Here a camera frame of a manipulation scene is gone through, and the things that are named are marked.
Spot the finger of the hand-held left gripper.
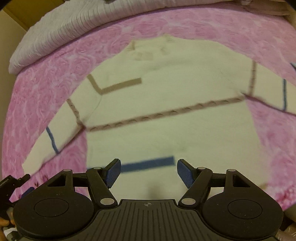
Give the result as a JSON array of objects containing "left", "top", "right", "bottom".
[
  {"left": 14, "top": 174, "right": 31, "bottom": 184},
  {"left": 21, "top": 187, "right": 35, "bottom": 198}
]

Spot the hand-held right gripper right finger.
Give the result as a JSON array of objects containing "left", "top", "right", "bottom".
[{"left": 177, "top": 159, "right": 251, "bottom": 207}]

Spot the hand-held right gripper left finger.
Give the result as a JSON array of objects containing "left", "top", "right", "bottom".
[{"left": 47, "top": 159, "right": 122, "bottom": 207}]

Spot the cream knit sweater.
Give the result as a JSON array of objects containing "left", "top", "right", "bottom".
[{"left": 22, "top": 34, "right": 296, "bottom": 202}]

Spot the person's left hand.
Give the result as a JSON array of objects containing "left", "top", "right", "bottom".
[{"left": 0, "top": 209, "right": 11, "bottom": 227}]

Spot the pink floral blanket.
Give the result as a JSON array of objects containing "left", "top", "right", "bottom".
[{"left": 1, "top": 6, "right": 296, "bottom": 211}]

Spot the lavender striped quilt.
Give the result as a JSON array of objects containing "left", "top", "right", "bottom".
[{"left": 8, "top": 0, "right": 245, "bottom": 75}]

